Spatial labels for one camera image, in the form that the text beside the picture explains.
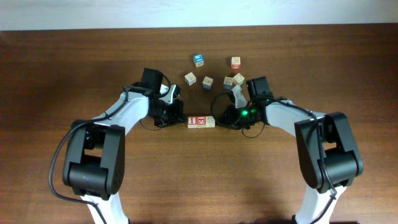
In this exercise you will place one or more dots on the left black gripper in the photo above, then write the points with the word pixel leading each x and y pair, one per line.
pixel 177 114

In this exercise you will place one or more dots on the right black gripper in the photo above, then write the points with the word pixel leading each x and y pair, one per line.
pixel 230 117

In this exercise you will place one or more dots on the red letter I block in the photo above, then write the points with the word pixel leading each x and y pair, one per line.
pixel 192 122

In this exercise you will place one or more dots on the plain wooden drawing block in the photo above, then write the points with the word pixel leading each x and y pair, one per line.
pixel 210 122

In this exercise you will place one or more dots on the red letter E block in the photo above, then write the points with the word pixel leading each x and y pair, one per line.
pixel 201 122

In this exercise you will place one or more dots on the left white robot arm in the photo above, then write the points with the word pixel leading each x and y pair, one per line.
pixel 95 157

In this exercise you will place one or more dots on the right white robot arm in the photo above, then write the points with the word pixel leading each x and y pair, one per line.
pixel 328 154

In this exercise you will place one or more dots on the green drawing wooden block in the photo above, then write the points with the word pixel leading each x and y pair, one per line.
pixel 238 79

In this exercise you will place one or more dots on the blue edge wooden block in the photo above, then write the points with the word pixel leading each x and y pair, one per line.
pixel 228 83

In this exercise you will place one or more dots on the blue number five block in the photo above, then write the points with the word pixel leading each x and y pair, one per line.
pixel 190 78

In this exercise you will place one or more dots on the blue letter D block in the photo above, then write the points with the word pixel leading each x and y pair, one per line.
pixel 207 83

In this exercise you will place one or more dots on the red framed far block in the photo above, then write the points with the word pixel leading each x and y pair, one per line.
pixel 235 62

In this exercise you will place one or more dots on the blue top leaf block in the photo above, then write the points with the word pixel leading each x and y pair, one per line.
pixel 198 60

